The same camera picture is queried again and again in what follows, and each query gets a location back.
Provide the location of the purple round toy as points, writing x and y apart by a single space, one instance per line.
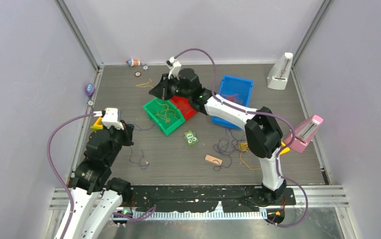
90 89

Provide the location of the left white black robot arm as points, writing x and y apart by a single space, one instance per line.
95 195

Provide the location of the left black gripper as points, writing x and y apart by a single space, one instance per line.
128 132

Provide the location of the red plastic bin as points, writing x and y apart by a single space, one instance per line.
183 105

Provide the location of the orange wooden block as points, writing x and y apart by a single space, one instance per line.
213 160

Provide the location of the green frog toy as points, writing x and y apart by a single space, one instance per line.
190 138

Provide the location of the blue plastic bin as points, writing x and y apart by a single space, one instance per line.
235 95

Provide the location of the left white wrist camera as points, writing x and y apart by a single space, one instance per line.
110 117

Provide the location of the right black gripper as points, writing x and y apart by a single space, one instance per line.
161 89

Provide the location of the small figurine toy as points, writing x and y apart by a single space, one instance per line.
133 62

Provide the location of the white metronome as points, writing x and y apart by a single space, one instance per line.
278 76

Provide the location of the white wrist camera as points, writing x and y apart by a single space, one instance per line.
174 66
110 117

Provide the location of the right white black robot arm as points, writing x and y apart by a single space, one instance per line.
263 133

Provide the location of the pink metronome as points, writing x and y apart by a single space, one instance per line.
305 132

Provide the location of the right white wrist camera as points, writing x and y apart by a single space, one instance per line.
174 66

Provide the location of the left yellow triangle frame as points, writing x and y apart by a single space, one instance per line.
97 125

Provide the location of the right yellow triangle frame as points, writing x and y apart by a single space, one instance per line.
285 149

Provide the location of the green plastic bin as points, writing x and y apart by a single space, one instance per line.
164 114

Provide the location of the yellow triangle frame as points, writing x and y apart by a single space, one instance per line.
285 149
97 125

